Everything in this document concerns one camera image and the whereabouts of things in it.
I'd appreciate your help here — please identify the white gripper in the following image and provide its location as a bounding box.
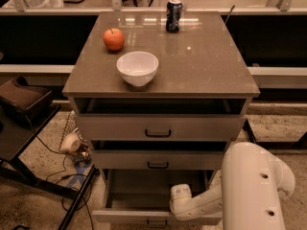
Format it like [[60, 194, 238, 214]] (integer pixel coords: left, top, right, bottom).
[[169, 184, 192, 214]]

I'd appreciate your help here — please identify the white drawer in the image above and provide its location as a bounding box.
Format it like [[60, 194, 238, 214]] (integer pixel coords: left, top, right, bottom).
[[76, 114, 246, 141], [92, 169, 222, 228], [90, 150, 223, 170]]

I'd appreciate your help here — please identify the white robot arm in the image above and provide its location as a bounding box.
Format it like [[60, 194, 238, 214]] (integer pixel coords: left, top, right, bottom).
[[170, 142, 295, 230]]

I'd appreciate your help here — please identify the grey drawer cabinet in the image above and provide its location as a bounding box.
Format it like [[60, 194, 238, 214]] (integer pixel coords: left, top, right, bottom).
[[62, 11, 261, 177]]

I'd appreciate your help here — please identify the black stand leg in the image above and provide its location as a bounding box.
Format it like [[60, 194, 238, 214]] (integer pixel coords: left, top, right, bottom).
[[243, 120, 257, 144]]

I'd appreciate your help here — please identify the white round device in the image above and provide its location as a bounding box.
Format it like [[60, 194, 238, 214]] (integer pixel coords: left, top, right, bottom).
[[60, 132, 81, 152]]

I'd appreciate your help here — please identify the white bowl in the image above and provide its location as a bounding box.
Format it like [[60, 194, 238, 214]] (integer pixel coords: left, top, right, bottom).
[[116, 51, 159, 87]]

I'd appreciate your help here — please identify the red apple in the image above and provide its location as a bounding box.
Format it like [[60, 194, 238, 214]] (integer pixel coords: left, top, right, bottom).
[[103, 28, 125, 51]]

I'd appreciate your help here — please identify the black side table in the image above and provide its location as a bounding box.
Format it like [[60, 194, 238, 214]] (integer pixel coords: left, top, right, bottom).
[[0, 104, 95, 230]]

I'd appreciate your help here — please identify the dark soda can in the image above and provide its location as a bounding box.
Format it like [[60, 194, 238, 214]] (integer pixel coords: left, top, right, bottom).
[[166, 0, 183, 33]]

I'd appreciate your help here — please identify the dark brown tray box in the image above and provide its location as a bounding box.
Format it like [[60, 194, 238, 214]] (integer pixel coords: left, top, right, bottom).
[[0, 76, 53, 115]]

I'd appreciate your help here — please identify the black floor cable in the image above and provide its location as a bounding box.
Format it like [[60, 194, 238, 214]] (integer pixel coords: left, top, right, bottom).
[[25, 115, 96, 230]]

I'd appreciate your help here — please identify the wire mesh rack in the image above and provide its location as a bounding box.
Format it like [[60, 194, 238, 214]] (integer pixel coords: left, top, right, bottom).
[[59, 111, 85, 151]]

